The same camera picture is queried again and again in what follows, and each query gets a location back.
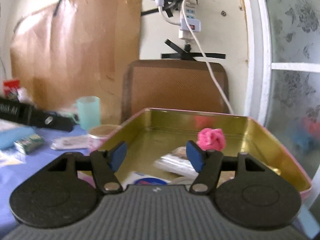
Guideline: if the teal plastic cup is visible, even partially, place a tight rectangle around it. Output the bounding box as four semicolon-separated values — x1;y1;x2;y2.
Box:
75;96;101;131

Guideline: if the white blue round lid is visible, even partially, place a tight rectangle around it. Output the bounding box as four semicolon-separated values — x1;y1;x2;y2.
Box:
121;171;171;189

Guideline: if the pink soft ball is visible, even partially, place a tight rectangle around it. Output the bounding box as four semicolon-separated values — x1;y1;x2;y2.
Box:
196;128;226;151

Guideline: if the blue plastic case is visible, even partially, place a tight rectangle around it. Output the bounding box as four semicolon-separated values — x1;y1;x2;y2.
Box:
0;127;35;150

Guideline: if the wood pattern wall sheet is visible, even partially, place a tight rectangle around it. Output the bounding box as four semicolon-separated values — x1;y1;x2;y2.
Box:
10;0;142;123

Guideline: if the white red can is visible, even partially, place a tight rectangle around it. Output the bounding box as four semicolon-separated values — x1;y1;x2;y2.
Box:
88;125;121;147

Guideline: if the blue patterned tablecloth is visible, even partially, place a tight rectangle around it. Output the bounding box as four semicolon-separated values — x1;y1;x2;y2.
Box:
0;126;86;238

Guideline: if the red cereal box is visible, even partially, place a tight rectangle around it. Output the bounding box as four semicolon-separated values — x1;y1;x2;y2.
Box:
3;79;20;101

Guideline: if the white power strip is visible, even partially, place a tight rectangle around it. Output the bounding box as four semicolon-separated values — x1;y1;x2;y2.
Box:
178;0;201;41

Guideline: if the clear plastic packet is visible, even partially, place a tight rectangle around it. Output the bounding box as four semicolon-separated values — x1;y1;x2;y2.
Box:
153;154;198;179

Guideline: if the pink tin box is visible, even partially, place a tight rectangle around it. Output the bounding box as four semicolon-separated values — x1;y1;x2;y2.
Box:
89;108;312;200

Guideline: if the green pocket tissue pack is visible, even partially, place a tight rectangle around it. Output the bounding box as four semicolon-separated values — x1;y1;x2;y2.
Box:
14;133;44;155

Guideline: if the white power cable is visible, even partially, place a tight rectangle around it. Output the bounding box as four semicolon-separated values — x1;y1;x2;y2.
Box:
181;0;235;115

